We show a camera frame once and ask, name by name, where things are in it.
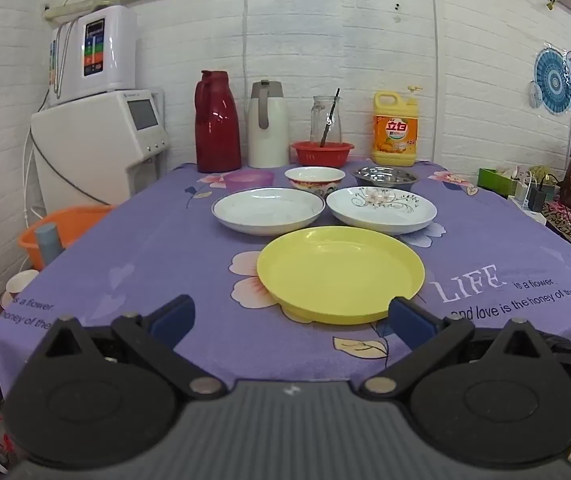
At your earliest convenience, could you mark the paper cup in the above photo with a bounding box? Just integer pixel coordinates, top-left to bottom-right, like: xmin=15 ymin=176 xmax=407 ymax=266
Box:
xmin=6 ymin=270 xmax=41 ymax=307

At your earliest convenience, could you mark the white plate with floral print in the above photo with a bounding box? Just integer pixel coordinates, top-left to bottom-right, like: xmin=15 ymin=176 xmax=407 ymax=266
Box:
xmin=326 ymin=186 xmax=438 ymax=236

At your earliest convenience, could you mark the black stirring stick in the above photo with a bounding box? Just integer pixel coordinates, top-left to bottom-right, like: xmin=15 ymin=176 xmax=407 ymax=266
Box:
xmin=320 ymin=88 xmax=341 ymax=148

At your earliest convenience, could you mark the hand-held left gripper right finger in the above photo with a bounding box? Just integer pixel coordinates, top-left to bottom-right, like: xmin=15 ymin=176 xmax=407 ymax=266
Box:
xmin=358 ymin=296 xmax=559 ymax=402

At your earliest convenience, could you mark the floral ceramic bowl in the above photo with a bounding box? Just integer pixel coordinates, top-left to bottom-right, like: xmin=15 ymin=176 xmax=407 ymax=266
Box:
xmin=284 ymin=166 xmax=347 ymax=199

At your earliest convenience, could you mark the purple floral tablecloth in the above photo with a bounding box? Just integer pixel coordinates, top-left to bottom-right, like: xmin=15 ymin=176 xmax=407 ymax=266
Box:
xmin=0 ymin=160 xmax=571 ymax=401

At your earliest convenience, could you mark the white power strip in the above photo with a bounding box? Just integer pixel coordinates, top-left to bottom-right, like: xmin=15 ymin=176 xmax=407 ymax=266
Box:
xmin=508 ymin=195 xmax=549 ymax=226

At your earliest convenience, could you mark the white thermos jug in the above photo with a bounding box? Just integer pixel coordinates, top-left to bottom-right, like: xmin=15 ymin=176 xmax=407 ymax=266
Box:
xmin=246 ymin=80 xmax=290 ymax=169

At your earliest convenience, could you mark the clear glass pitcher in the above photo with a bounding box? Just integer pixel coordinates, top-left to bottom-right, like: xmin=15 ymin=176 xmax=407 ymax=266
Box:
xmin=310 ymin=95 xmax=342 ymax=146

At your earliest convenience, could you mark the yellow detergent bottle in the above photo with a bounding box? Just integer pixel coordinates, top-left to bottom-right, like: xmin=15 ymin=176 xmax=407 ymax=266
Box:
xmin=371 ymin=86 xmax=424 ymax=168

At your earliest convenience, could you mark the white water purifier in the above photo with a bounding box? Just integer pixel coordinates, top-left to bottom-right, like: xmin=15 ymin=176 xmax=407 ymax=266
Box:
xmin=49 ymin=6 xmax=139 ymax=107

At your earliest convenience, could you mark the blue fan wall decoration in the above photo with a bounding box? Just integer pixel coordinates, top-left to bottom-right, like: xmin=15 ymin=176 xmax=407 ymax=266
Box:
xmin=529 ymin=47 xmax=571 ymax=127

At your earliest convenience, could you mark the orange plastic basin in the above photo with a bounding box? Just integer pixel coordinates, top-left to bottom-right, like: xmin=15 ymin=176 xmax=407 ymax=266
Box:
xmin=18 ymin=205 xmax=116 ymax=271

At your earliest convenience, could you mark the red plastic bowl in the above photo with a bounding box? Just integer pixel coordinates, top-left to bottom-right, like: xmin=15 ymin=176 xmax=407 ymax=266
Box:
xmin=292 ymin=141 xmax=355 ymax=168

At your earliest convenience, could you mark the purple plastic bowl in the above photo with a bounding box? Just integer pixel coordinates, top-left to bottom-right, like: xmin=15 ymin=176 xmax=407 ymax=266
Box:
xmin=223 ymin=170 xmax=276 ymax=194

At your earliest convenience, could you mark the black charger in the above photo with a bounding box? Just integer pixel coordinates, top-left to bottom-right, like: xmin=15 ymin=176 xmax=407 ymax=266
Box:
xmin=528 ymin=180 xmax=549 ymax=212

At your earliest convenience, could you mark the green box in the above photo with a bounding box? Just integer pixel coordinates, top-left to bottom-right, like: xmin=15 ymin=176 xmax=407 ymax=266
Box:
xmin=478 ymin=167 xmax=530 ymax=199

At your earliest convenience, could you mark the white water dispenser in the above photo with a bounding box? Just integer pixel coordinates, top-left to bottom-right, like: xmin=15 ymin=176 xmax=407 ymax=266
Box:
xmin=31 ymin=89 xmax=171 ymax=213

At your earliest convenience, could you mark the red thermos jug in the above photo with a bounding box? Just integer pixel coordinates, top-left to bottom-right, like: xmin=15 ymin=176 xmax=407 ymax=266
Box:
xmin=194 ymin=70 xmax=242 ymax=173

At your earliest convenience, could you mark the white plate with blue rim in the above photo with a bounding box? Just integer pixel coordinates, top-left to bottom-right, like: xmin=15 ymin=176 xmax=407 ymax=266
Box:
xmin=211 ymin=186 xmax=326 ymax=237

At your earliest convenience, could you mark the grey blue cup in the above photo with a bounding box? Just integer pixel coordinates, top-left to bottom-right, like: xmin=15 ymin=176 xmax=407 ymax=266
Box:
xmin=35 ymin=222 xmax=69 ymax=267

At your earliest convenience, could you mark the white wall cable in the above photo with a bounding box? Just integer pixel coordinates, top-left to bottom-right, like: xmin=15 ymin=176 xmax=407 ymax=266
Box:
xmin=429 ymin=0 xmax=440 ymax=162

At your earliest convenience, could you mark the yellow plastic plate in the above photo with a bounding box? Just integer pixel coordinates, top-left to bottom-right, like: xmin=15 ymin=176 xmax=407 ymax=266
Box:
xmin=256 ymin=226 xmax=426 ymax=325

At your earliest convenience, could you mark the stainless steel bowl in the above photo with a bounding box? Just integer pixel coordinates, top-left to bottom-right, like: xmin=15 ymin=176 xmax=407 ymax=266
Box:
xmin=351 ymin=166 xmax=419 ymax=193

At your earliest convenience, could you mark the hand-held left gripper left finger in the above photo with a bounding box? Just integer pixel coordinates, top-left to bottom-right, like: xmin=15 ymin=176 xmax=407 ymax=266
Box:
xmin=34 ymin=294 xmax=228 ymax=402

